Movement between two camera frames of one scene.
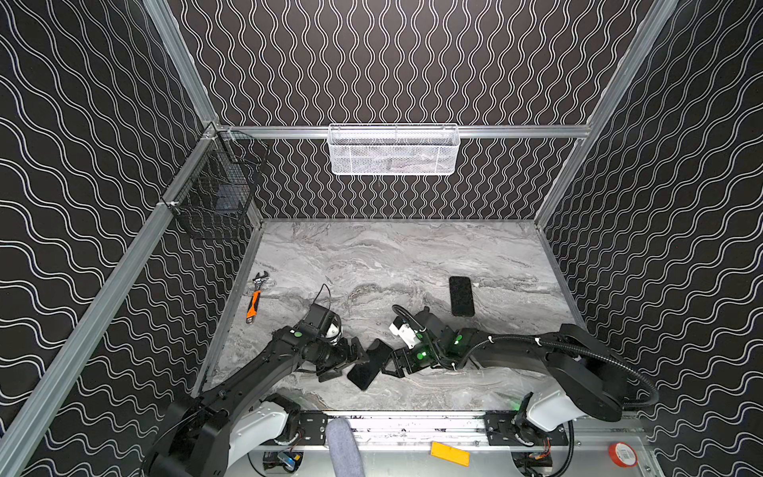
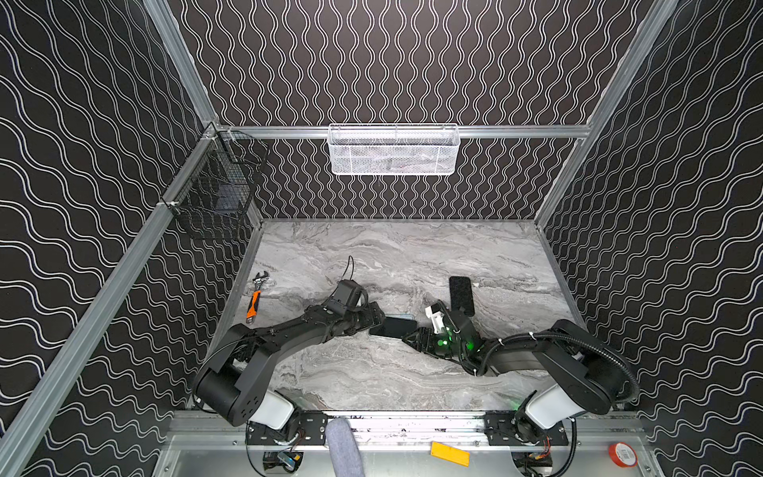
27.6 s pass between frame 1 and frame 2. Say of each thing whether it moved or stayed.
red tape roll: stayed
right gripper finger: moved
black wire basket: stayed
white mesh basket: stayed
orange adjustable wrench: stayed
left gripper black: moved
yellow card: stayed
